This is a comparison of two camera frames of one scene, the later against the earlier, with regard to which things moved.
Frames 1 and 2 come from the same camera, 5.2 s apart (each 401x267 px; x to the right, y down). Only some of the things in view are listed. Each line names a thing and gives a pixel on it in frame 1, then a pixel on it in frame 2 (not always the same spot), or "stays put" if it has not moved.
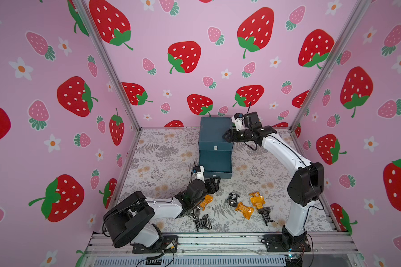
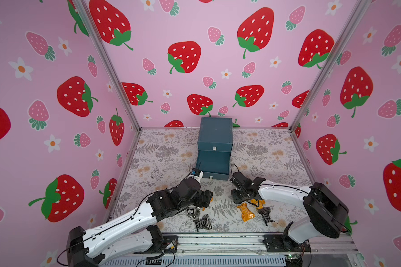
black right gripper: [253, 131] to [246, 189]
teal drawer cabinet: [215, 152] stays put
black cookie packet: [265, 212] stays put
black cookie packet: [195, 213] stays put
